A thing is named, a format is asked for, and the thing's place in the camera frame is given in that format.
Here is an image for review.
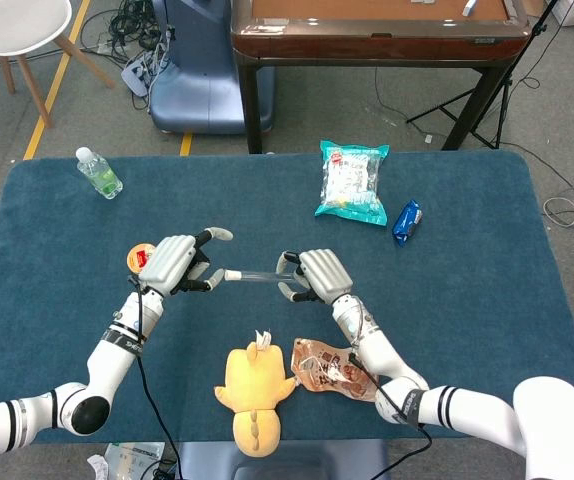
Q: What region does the round orange tin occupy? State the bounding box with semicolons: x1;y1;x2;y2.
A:
126;242;157;275

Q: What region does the dark blue table mat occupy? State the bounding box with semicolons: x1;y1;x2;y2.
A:
0;152;574;446

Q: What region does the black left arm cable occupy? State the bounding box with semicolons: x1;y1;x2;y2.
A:
126;272;183;480

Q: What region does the black floor cable bundle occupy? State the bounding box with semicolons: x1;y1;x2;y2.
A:
79;0;173;66

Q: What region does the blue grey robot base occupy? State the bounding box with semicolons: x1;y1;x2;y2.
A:
149;0;276;135

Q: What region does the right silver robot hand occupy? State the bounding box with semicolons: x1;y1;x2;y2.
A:
275;248;354;305

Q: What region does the white floor cable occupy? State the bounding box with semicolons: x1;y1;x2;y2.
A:
541;197;574;229

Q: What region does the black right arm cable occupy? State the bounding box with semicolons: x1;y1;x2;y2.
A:
349;299;434;480

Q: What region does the transparent glass test tube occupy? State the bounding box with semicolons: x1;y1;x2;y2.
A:
236;268;301;284

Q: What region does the grey power strip with plugs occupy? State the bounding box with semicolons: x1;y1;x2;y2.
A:
120;52;168;99

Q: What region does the black tripod stand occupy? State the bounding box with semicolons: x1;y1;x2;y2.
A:
405;0;574;151

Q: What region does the clear bottle with green label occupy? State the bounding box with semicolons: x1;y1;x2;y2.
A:
75;146;124;200

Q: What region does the blue cookie packet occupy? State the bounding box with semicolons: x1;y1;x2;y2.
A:
391;199;424;248

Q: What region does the white chair with wooden legs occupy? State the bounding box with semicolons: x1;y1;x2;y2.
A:
0;0;117;129

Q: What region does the clear plastic bag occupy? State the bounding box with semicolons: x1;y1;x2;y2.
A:
101;442;166;480

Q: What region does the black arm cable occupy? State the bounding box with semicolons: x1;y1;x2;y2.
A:
126;272;183;480
349;299;434;480

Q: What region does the yellow plush toy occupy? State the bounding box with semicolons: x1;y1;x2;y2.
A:
213;328;298;459

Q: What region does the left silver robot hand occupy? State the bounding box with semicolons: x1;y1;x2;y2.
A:
136;226;235;296

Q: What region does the brown mahjong table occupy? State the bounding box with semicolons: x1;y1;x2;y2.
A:
230;0;533;154

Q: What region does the brown peanut snack bag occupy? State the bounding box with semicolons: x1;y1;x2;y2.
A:
290;337;381;404

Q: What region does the teal snack bag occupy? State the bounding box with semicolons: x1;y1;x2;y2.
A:
314;139;391;228

